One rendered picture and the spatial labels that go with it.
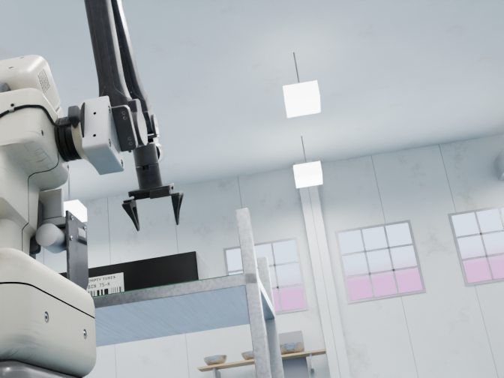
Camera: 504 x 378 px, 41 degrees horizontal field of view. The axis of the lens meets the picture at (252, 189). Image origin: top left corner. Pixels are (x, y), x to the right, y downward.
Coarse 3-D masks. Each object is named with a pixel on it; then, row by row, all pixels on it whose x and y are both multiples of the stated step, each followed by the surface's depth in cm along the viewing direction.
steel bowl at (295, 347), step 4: (284, 344) 1040; (288, 344) 1038; (292, 344) 1038; (296, 344) 1040; (300, 344) 1044; (280, 348) 1044; (284, 348) 1040; (288, 348) 1038; (292, 348) 1038; (296, 348) 1040; (300, 348) 1044; (280, 352) 1050; (284, 352) 1043; (288, 352) 1041; (292, 352) 1042
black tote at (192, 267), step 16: (160, 256) 170; (176, 256) 169; (192, 256) 169; (64, 272) 172; (96, 272) 171; (112, 272) 170; (128, 272) 170; (144, 272) 169; (160, 272) 168; (176, 272) 168; (192, 272) 167; (208, 272) 184; (96, 288) 169; (112, 288) 169; (128, 288) 168
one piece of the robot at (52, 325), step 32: (0, 256) 73; (0, 288) 72; (32, 288) 74; (64, 288) 83; (0, 320) 70; (32, 320) 73; (64, 320) 82; (0, 352) 70; (32, 352) 73; (64, 352) 80; (96, 352) 91
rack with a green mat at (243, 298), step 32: (160, 288) 152; (192, 288) 151; (224, 288) 150; (256, 288) 149; (96, 320) 163; (128, 320) 168; (160, 320) 173; (192, 320) 177; (224, 320) 183; (256, 320) 147; (256, 352) 144
